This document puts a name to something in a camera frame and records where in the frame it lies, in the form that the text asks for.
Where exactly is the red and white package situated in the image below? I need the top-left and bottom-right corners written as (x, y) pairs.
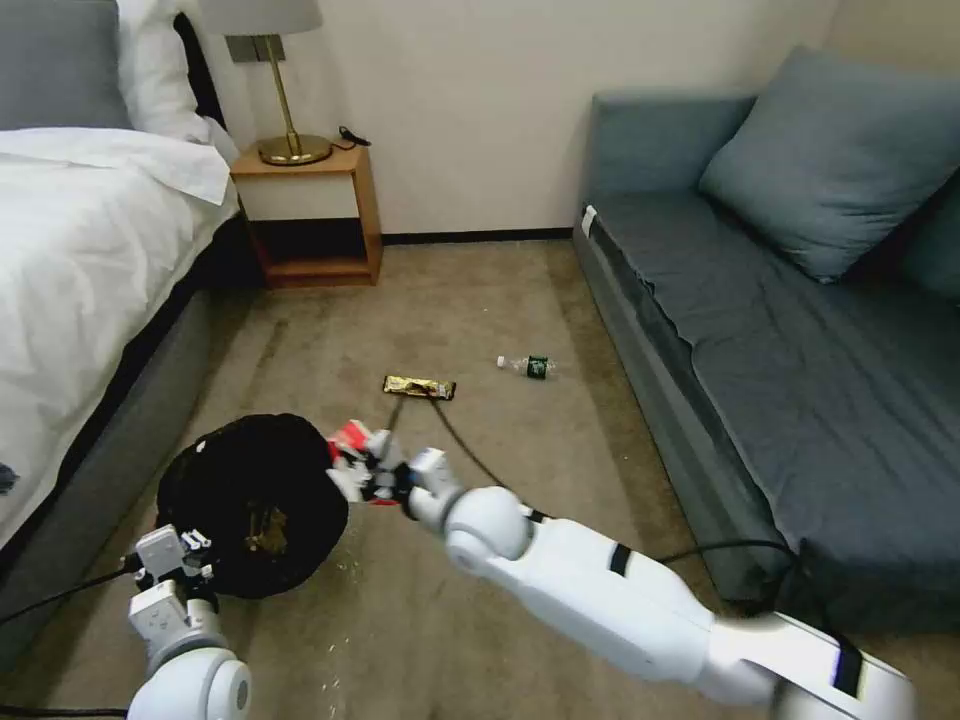
top-left (326, 419), bottom-right (407, 513)

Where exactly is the black round trash bin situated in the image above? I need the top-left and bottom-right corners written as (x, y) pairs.
top-left (155, 411), bottom-right (353, 602)

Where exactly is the gold wrapper trash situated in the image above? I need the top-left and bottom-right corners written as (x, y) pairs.
top-left (241, 505), bottom-right (292, 558)

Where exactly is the gold and black snack wrapper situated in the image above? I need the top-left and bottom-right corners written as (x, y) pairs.
top-left (380, 374), bottom-right (459, 403)

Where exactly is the clear plastic bottle green label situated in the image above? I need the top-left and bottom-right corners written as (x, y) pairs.
top-left (494, 353), bottom-right (561, 383)

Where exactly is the wooden nightstand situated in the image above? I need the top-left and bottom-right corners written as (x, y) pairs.
top-left (229, 143), bottom-right (385, 291)

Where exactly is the white duvet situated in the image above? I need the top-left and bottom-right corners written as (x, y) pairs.
top-left (0, 125), bottom-right (242, 545)

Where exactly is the brass table lamp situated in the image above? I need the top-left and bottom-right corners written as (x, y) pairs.
top-left (198, 0), bottom-right (336, 168)

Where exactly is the blue-grey sofa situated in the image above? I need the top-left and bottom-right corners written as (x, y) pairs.
top-left (572, 89), bottom-right (960, 636)

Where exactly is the white pillow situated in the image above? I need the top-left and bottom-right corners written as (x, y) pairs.
top-left (116, 0), bottom-right (235, 163)

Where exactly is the large blue cushion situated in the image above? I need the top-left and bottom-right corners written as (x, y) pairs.
top-left (697, 44), bottom-right (960, 286)

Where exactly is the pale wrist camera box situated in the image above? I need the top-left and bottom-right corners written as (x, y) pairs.
top-left (137, 525), bottom-right (187, 581)

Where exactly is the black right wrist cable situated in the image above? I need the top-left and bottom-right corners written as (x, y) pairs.
top-left (382, 397), bottom-right (550, 523)

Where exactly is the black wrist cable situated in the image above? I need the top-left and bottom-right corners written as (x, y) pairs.
top-left (0, 553), bottom-right (145, 625)
top-left (382, 397), bottom-right (550, 523)

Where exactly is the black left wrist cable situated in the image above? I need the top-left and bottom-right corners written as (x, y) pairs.
top-left (0, 553), bottom-right (145, 625)

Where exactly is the grey bed frame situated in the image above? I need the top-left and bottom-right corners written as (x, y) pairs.
top-left (0, 206), bottom-right (265, 680)

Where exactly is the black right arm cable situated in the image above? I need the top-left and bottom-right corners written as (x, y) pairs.
top-left (659, 538), bottom-right (850, 635)

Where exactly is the grey wall switch panel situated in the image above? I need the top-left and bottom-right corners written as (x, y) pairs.
top-left (226, 34), bottom-right (289, 66)

